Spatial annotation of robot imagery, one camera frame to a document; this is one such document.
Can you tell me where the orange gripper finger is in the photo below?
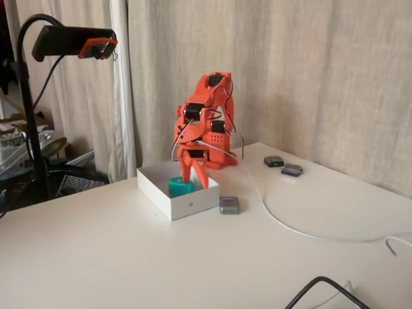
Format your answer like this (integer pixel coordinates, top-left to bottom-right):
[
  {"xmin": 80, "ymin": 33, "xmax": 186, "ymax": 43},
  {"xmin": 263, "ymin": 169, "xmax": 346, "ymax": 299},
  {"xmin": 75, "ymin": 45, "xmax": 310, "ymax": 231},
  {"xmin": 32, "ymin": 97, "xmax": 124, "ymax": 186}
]
[
  {"xmin": 181, "ymin": 160, "xmax": 194, "ymax": 184},
  {"xmin": 194, "ymin": 160, "xmax": 211, "ymax": 191}
]

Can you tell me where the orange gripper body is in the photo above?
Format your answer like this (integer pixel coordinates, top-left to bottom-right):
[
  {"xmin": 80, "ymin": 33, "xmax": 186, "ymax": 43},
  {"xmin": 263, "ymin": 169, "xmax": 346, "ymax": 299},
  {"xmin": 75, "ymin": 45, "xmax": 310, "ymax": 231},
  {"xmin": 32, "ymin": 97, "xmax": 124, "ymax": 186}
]
[{"xmin": 179, "ymin": 144, "xmax": 209, "ymax": 167}]

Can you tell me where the green cube case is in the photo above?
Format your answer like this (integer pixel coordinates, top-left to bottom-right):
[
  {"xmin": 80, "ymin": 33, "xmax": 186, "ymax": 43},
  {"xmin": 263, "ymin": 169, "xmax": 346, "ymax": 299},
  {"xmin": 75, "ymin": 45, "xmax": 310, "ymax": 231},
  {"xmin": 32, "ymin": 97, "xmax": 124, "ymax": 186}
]
[{"xmin": 168, "ymin": 176, "xmax": 196, "ymax": 198}]

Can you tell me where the white cardboard box bin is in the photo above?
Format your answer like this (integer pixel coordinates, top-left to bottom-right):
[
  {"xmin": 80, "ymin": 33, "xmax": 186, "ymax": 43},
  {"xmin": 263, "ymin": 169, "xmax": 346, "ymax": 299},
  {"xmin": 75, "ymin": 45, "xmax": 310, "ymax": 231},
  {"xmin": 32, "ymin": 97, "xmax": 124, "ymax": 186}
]
[{"xmin": 136, "ymin": 163, "xmax": 221, "ymax": 221}]

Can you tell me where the grey case with blue label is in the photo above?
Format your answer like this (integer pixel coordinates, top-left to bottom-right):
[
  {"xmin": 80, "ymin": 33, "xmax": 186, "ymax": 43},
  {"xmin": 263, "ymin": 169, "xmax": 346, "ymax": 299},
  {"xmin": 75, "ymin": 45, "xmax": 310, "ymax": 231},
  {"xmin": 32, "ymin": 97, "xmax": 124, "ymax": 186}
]
[{"xmin": 219, "ymin": 196, "xmax": 241, "ymax": 215}]

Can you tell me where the dark case with blue edge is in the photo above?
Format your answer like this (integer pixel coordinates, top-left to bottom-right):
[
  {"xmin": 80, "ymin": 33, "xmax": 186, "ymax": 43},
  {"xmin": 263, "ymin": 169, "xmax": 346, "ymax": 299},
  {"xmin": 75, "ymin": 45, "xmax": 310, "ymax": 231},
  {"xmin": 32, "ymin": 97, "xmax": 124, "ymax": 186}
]
[{"xmin": 281, "ymin": 164, "xmax": 303, "ymax": 177}]

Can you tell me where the black fan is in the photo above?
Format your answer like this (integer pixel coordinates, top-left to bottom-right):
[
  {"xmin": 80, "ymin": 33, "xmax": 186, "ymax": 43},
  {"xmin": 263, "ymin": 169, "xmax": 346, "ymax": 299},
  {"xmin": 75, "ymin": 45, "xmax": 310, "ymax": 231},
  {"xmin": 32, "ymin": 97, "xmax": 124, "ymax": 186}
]
[{"xmin": 0, "ymin": 162, "xmax": 109, "ymax": 212}]

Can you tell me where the brass lamp shade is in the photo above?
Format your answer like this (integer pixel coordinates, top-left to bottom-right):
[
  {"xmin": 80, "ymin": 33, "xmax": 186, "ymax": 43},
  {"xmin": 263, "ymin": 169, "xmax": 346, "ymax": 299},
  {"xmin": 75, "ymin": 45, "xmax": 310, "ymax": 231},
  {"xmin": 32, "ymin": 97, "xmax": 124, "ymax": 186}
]
[{"xmin": 39, "ymin": 134, "xmax": 68, "ymax": 157}]

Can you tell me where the beige curtain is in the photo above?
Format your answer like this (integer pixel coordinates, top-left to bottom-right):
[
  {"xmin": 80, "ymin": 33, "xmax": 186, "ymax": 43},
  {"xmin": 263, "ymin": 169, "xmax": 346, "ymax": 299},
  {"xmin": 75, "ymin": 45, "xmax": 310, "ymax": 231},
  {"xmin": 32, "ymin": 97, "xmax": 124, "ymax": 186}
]
[{"xmin": 128, "ymin": 0, "xmax": 412, "ymax": 197}]

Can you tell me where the black gooseneck stand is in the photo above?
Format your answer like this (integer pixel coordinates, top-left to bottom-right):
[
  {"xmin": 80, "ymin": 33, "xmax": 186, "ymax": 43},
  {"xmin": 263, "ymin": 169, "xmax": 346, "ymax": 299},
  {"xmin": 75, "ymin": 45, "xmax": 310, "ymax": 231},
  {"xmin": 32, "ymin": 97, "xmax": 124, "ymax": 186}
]
[{"xmin": 15, "ymin": 13, "xmax": 65, "ymax": 200}]

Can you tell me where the clear plastic container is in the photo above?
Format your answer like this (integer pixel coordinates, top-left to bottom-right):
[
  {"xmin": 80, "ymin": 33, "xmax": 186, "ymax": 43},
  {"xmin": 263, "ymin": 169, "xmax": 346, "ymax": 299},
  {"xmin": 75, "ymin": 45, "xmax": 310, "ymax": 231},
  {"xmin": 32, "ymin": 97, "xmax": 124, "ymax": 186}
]
[{"xmin": 0, "ymin": 130, "xmax": 33, "ymax": 173}]

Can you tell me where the cardboard box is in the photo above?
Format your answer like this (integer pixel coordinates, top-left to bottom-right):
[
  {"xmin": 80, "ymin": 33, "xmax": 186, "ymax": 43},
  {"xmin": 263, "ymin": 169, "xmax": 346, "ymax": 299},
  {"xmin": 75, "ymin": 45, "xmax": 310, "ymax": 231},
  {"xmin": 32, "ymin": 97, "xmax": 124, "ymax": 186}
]
[{"xmin": 0, "ymin": 96, "xmax": 54, "ymax": 138}]

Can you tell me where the long white cable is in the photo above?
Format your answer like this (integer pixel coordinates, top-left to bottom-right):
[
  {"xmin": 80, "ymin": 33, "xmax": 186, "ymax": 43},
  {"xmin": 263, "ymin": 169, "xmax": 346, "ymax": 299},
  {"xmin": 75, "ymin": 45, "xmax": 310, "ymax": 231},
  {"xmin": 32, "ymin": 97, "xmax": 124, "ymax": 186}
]
[{"xmin": 246, "ymin": 169, "xmax": 412, "ymax": 243}]

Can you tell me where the camera on black stand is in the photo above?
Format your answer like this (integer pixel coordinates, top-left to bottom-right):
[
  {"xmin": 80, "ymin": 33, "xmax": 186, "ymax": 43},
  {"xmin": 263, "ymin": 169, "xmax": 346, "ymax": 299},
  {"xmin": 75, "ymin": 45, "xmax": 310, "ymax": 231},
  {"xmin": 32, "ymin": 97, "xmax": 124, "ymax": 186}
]
[{"xmin": 5, "ymin": 0, "xmax": 138, "ymax": 181}]

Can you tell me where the orange camera mount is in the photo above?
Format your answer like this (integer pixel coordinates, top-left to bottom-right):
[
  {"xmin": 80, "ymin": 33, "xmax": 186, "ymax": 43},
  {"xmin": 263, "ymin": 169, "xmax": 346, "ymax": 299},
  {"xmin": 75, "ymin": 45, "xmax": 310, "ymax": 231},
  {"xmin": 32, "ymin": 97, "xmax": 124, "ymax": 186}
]
[{"xmin": 78, "ymin": 37, "xmax": 118, "ymax": 61}]

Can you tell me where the thick black cable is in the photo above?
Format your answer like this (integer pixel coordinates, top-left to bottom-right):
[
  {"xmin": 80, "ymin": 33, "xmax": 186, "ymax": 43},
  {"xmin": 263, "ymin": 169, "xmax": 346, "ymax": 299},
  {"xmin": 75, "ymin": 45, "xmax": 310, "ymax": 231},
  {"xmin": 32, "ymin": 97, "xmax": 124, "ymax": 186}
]
[{"xmin": 283, "ymin": 276, "xmax": 374, "ymax": 309}]

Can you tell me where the black camera cable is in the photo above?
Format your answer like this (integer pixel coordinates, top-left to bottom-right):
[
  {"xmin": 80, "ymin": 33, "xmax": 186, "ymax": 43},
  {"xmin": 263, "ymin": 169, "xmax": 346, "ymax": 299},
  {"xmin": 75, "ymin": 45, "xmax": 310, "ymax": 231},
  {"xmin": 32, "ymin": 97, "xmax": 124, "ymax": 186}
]
[{"xmin": 0, "ymin": 53, "xmax": 65, "ymax": 218}]

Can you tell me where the black camera holder bar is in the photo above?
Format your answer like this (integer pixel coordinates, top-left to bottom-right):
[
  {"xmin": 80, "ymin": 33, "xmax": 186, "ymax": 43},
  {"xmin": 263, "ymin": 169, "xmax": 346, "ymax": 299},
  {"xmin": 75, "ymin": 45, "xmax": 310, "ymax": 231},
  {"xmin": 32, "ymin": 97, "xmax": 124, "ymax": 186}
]
[{"xmin": 31, "ymin": 25, "xmax": 117, "ymax": 62}]

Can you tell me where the white cable with grey tip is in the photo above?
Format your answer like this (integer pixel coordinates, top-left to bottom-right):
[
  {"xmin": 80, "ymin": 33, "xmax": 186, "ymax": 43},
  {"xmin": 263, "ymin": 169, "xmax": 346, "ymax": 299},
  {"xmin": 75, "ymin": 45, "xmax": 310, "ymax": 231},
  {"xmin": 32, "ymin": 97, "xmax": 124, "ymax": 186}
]
[{"xmin": 385, "ymin": 236, "xmax": 412, "ymax": 256}]

